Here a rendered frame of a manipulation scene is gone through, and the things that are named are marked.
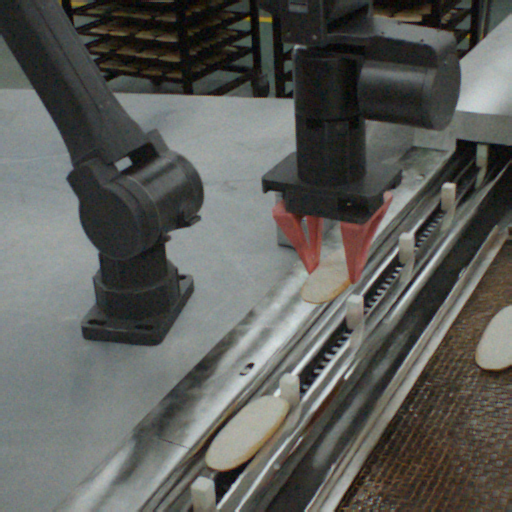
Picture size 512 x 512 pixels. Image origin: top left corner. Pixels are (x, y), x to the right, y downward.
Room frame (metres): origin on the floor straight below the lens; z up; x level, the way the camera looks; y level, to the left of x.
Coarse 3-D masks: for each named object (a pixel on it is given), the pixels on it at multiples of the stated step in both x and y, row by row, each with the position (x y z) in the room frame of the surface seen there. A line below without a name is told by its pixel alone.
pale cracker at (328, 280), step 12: (336, 252) 0.74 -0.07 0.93; (324, 264) 0.72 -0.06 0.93; (336, 264) 0.72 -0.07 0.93; (312, 276) 0.70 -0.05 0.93; (324, 276) 0.70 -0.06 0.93; (336, 276) 0.70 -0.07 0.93; (348, 276) 0.70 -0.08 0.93; (312, 288) 0.68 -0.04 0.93; (324, 288) 0.68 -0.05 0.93; (336, 288) 0.68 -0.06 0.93; (312, 300) 0.67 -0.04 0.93; (324, 300) 0.67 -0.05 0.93
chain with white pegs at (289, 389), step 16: (480, 144) 1.13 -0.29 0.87; (496, 144) 1.20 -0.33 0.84; (480, 160) 1.12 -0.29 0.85; (448, 192) 1.00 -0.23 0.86; (448, 208) 1.00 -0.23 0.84; (432, 224) 0.97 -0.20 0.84; (400, 240) 0.88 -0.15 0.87; (416, 240) 0.93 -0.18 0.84; (400, 256) 0.88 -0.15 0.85; (384, 288) 0.84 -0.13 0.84; (352, 304) 0.76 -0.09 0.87; (368, 304) 0.80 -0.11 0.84; (352, 320) 0.76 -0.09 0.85; (320, 368) 0.70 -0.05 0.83; (288, 384) 0.64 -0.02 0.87; (304, 384) 0.68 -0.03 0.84; (288, 400) 0.64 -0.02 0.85; (208, 480) 0.53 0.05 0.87; (224, 480) 0.56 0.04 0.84; (192, 496) 0.52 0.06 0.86; (208, 496) 0.52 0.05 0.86
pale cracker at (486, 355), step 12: (504, 312) 0.67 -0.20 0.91; (492, 324) 0.65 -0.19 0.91; (504, 324) 0.65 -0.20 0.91; (492, 336) 0.63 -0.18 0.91; (504, 336) 0.63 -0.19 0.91; (480, 348) 0.62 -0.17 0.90; (492, 348) 0.61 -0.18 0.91; (504, 348) 0.61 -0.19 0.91; (480, 360) 0.61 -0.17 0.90; (492, 360) 0.60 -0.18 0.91; (504, 360) 0.60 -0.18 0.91
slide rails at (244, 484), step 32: (416, 224) 0.95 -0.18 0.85; (448, 224) 0.95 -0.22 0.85; (384, 256) 0.88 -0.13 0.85; (416, 256) 0.88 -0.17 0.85; (352, 288) 0.82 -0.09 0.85; (320, 320) 0.76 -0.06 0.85; (352, 352) 0.70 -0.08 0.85; (320, 384) 0.66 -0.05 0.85; (288, 416) 0.62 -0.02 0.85; (192, 480) 0.55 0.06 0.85; (256, 480) 0.54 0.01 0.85
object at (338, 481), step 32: (480, 256) 0.79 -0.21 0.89; (448, 320) 0.68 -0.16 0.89; (480, 320) 0.68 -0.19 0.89; (416, 352) 0.63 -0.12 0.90; (416, 384) 0.60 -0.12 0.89; (448, 384) 0.59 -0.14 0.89; (480, 384) 0.58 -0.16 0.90; (384, 416) 0.56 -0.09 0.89; (416, 416) 0.56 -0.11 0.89; (448, 416) 0.55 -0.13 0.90; (480, 416) 0.54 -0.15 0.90; (352, 448) 0.52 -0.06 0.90; (384, 448) 0.52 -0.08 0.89; (416, 448) 0.52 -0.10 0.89; (448, 448) 0.51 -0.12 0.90; (480, 448) 0.51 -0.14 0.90; (352, 480) 0.49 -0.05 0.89; (448, 480) 0.48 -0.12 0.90
